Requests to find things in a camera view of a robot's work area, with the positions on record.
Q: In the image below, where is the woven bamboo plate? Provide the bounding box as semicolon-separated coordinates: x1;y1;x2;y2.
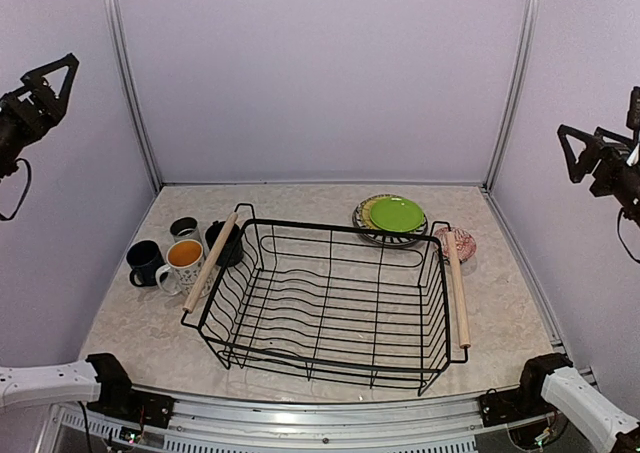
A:
355;194;428;234

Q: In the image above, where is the white brown banded cup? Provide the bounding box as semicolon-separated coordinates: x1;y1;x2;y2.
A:
169;216;202;243

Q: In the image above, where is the aluminium front rail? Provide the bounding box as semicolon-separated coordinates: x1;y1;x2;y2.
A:
35;393;541;452

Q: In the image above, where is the green plastic plate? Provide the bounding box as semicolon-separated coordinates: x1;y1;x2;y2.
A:
370;196;425;233

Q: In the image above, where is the black white striped plate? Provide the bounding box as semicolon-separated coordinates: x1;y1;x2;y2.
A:
355;197;429;244

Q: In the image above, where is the navy blue mug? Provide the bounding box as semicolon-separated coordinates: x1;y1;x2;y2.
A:
126;240;165;287

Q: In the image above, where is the white floral patterned mug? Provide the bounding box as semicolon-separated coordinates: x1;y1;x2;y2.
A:
155;239;205;296

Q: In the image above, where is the left aluminium corner post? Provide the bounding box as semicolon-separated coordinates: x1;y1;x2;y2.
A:
103;0;164;195

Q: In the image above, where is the aluminium corner post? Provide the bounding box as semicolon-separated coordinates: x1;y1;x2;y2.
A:
103;0;164;195
483;0;541;196

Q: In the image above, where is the right aluminium corner post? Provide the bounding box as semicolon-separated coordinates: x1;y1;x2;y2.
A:
483;0;541;196

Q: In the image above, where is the blue white patterned bowl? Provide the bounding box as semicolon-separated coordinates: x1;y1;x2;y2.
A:
434;226;477;264

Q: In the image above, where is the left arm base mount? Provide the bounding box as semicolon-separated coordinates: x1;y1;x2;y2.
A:
86;353;175;429

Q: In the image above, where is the black wire dish rack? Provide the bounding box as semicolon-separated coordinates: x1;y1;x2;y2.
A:
181;203;469;394

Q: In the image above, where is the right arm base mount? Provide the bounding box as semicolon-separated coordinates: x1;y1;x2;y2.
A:
478;353;573;427

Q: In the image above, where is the dark teal mug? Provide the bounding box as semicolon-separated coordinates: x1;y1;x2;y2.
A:
205;221;244;267

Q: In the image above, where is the left wooden rack handle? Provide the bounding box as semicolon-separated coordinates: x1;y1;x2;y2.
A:
183;212;238;314

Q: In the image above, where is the wooden rack handle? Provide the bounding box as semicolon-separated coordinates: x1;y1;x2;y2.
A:
445;231;471;349
183;212;238;314

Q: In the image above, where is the right wooden rack handle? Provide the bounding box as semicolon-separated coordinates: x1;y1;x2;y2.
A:
445;231;471;349

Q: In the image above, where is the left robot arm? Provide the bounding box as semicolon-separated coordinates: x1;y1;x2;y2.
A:
1;53;140;418

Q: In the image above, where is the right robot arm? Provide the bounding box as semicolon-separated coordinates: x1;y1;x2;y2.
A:
511;119;639;452

